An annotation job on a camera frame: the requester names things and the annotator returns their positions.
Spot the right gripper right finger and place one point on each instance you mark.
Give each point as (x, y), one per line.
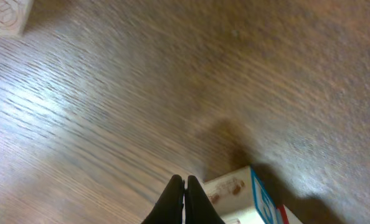
(198, 208)

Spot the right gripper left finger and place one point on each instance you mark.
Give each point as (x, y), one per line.
(169, 207)

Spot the wooden block yellow side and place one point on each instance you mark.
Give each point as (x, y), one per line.
(240, 197)

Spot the wooden block green side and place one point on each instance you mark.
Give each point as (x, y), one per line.
(286, 216)

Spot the red Y block left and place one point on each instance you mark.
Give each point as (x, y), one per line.
(13, 16)

